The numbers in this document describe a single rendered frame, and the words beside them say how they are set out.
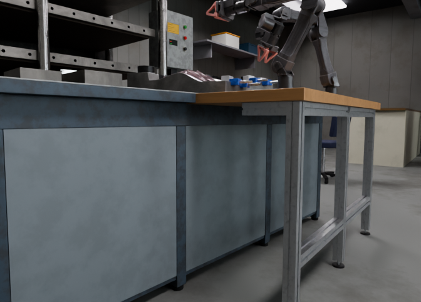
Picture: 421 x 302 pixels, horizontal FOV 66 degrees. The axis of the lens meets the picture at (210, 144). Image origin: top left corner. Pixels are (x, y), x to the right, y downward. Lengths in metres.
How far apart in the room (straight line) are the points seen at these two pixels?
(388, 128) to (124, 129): 4.76
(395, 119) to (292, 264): 4.49
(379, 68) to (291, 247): 7.25
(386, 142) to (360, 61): 3.21
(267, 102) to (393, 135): 4.47
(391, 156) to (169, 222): 4.57
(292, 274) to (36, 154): 0.87
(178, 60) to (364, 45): 6.32
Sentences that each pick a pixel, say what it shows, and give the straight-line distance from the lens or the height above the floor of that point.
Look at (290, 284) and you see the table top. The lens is 1.22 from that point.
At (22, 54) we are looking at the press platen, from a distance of 1.90.
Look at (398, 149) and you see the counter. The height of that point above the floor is 0.26.
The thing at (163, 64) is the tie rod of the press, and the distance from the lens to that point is 2.24.
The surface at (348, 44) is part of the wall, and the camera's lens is 8.47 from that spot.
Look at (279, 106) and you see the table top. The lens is 1.11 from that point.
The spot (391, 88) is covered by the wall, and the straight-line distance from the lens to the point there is 8.12.
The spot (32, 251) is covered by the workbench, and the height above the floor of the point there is 0.33.
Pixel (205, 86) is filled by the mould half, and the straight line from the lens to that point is 1.38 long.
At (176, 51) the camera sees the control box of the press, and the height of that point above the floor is 1.19.
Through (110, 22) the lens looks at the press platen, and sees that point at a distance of 2.15.
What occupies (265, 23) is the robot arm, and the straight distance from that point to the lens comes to 1.72.
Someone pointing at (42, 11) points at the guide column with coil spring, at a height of 1.22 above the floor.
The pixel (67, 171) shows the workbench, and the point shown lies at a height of 0.54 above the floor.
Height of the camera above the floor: 0.70
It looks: 5 degrees down
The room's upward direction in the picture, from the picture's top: straight up
